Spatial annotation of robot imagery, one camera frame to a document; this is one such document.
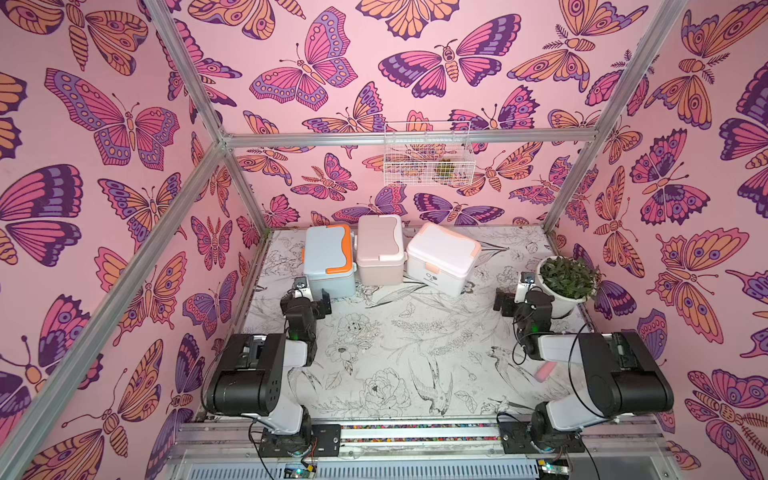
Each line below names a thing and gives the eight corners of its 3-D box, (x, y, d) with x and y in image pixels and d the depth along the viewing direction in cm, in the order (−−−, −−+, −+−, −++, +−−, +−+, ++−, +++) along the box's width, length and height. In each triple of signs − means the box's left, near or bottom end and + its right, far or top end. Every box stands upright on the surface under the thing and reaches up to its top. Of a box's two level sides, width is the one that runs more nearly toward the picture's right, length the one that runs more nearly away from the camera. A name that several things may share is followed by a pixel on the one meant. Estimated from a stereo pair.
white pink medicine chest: (399, 276, 108) (400, 248, 96) (421, 246, 118) (424, 217, 105) (456, 305, 101) (464, 277, 88) (475, 270, 110) (485, 241, 98)
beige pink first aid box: (358, 290, 105) (354, 262, 93) (362, 243, 119) (358, 214, 107) (402, 290, 105) (404, 262, 93) (401, 243, 119) (402, 214, 107)
